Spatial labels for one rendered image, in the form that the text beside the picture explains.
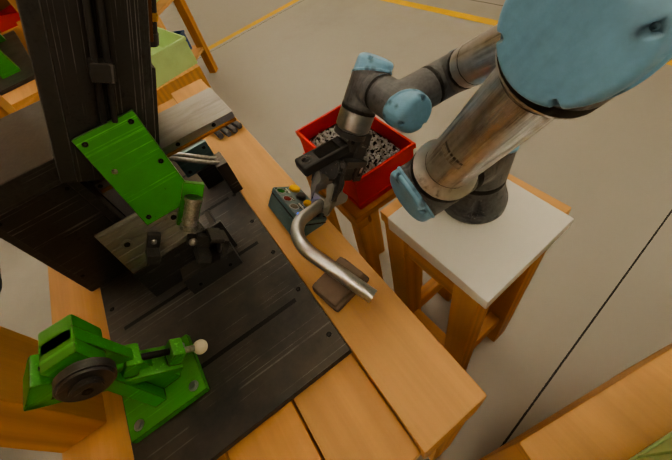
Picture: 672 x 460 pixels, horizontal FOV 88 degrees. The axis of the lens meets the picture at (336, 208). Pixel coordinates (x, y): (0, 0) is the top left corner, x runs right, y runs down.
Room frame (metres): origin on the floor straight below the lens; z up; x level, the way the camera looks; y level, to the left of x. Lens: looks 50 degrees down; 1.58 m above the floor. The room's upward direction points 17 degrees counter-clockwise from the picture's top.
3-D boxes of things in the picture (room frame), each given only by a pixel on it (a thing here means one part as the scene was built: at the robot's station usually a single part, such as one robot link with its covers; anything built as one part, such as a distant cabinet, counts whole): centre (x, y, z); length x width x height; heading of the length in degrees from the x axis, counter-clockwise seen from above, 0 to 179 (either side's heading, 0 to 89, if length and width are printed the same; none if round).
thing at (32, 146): (0.71, 0.61, 1.07); 0.30 x 0.18 x 0.34; 21
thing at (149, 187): (0.62, 0.36, 1.17); 0.13 x 0.12 x 0.20; 21
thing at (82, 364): (0.22, 0.41, 1.12); 0.07 x 0.03 x 0.08; 111
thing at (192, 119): (0.77, 0.38, 1.11); 0.39 x 0.16 x 0.03; 111
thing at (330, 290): (0.36, 0.04, 0.91); 0.10 x 0.08 x 0.03; 121
